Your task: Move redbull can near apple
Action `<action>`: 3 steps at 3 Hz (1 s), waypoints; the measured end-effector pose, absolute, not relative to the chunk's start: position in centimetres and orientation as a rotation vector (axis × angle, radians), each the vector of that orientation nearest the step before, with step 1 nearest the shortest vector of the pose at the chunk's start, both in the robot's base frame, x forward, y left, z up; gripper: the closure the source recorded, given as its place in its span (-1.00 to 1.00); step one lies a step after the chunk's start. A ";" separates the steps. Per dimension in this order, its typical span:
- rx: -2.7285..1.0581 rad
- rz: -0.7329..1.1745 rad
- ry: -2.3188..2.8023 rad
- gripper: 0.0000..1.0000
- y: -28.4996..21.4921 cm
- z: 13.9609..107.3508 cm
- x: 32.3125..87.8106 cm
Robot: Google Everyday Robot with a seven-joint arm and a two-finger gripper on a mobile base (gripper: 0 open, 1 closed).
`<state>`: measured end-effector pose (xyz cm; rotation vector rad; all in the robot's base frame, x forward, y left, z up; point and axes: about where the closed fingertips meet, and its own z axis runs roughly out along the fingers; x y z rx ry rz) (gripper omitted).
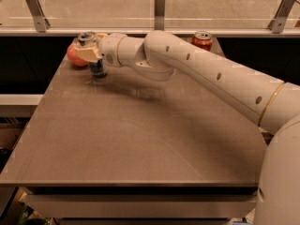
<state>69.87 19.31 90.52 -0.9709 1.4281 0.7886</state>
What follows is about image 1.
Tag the right metal glass bracket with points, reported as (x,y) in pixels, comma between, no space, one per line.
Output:
(277,24)

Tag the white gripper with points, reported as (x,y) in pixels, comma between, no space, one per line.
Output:
(109,50)

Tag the Red Bull can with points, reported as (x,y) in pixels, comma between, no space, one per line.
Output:
(97,67)

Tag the white table drawer front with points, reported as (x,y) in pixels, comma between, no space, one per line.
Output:
(141,206)

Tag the middle metal glass bracket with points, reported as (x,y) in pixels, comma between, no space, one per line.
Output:
(159,14)

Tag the red Coca-Cola can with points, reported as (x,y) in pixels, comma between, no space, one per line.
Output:
(202,39)

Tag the red apple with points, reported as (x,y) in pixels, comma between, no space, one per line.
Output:
(74,58)

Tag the glass barrier panel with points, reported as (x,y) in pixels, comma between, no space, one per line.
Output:
(179,14)

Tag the metal glass bracket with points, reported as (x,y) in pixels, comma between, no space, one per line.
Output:
(40,21)
(277,24)
(159,14)

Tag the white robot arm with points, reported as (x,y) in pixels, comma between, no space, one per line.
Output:
(270,103)

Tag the left metal glass bracket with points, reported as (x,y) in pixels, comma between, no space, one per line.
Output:
(40,21)

